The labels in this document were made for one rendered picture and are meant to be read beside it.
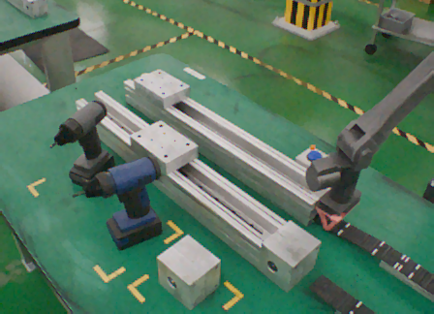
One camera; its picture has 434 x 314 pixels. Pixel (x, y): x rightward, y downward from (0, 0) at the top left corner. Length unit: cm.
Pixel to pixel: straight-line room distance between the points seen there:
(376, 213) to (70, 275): 80
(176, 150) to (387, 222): 59
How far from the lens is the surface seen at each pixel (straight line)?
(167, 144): 117
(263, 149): 123
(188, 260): 93
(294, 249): 97
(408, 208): 129
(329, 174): 98
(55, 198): 125
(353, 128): 99
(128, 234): 105
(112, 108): 142
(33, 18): 248
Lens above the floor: 161
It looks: 38 degrees down
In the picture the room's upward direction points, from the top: 2 degrees clockwise
